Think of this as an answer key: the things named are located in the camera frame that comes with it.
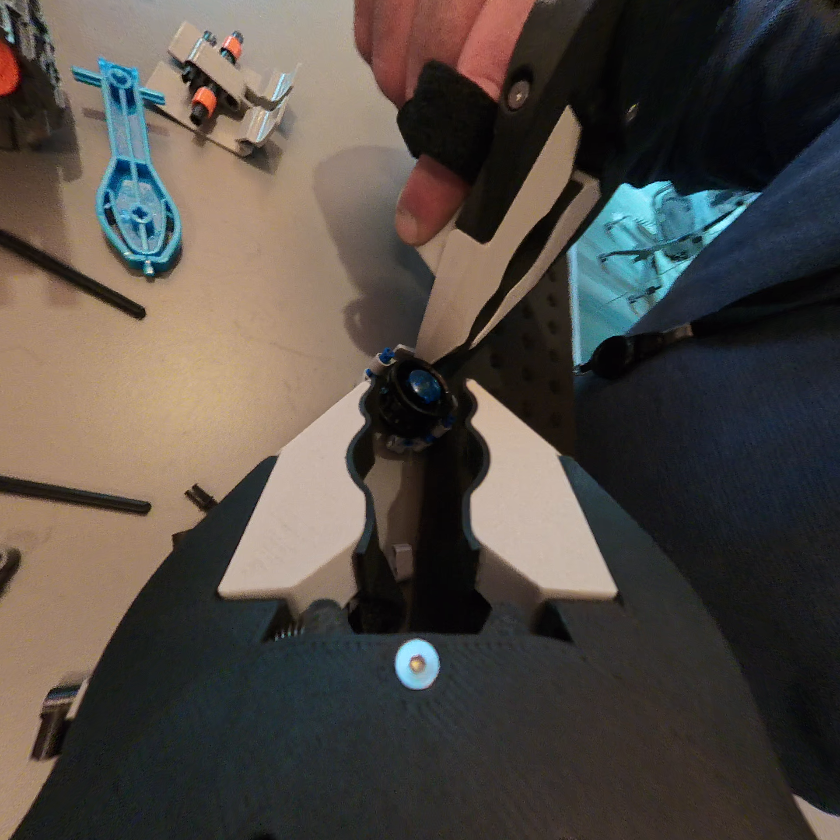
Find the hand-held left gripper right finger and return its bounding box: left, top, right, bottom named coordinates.
left=459, top=379, right=620, bottom=632

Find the blue brick separator tool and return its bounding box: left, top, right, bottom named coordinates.
left=71, top=58, right=183, bottom=277

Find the black toy wheel assembly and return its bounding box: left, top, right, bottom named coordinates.
left=364, top=344, right=460, bottom=454

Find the grey bracket with orange bushes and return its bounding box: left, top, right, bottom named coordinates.
left=146, top=21, right=303, bottom=158

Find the black office chair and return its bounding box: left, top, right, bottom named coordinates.
left=597, top=184, right=756, bottom=316

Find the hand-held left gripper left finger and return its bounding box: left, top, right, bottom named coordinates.
left=217, top=382, right=408, bottom=634

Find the black badge reel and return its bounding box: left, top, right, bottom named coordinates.
left=577, top=325, right=697, bottom=380

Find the person's blue-clothed body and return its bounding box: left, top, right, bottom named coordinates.
left=574, top=118, right=840, bottom=815

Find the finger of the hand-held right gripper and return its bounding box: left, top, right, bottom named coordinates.
left=416, top=105, right=583, bottom=362
left=468, top=172, right=602, bottom=352

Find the black axle rod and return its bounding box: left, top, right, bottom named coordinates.
left=0, top=476, right=153, bottom=515
left=0, top=228, right=147, bottom=320

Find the person's right forearm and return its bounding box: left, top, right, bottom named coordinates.
left=577, top=0, right=840, bottom=191

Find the dark grey beam connector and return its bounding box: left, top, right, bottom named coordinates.
left=31, top=676, right=89, bottom=762

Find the tracked toy robot vehicle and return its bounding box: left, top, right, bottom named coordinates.
left=0, top=0, right=67, bottom=152

